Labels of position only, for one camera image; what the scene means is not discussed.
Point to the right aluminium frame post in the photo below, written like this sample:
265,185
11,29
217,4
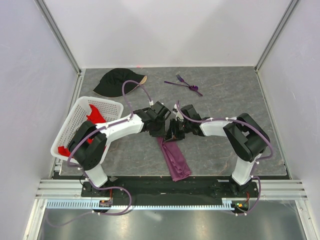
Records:
276,33

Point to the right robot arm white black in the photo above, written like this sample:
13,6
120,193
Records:
246,137

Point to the purple spoon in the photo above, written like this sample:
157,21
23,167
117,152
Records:
192,88

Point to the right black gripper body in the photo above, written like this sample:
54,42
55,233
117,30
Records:
178,128

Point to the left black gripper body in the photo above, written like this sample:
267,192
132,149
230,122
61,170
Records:
158,130

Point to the purple cloth napkin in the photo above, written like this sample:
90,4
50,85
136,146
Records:
175,160

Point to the white plastic basket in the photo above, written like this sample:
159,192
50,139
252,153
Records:
110,110

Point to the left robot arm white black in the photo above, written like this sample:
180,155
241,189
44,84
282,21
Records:
91,141

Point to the purple fork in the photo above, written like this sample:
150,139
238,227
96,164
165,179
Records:
182,80

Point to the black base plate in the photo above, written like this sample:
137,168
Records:
191,190

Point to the left aluminium frame post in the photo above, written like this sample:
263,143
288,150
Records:
58,35

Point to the red cloth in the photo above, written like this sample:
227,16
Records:
95,117

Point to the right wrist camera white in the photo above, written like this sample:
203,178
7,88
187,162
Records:
178,115

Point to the blue cable duct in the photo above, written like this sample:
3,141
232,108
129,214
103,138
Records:
96,204

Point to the aluminium frame post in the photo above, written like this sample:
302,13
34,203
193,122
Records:
276,33
58,35

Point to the black bucket hat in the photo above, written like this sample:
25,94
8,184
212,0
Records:
111,83

